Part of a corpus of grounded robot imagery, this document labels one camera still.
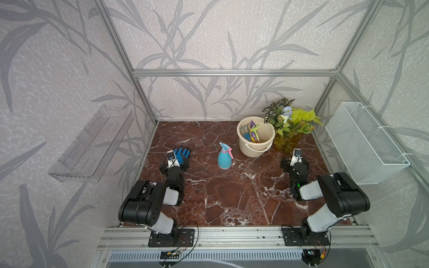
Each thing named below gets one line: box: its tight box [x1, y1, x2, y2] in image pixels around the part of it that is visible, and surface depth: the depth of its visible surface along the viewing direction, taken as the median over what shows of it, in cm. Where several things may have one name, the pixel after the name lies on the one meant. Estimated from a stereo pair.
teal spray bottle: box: [217, 141, 235, 170], surface depth 90 cm
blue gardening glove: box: [174, 147, 190, 169], surface depth 103 cm
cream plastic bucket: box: [236, 116, 276, 159], surface depth 100 cm
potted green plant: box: [261, 97, 325, 154], surface depth 93 cm
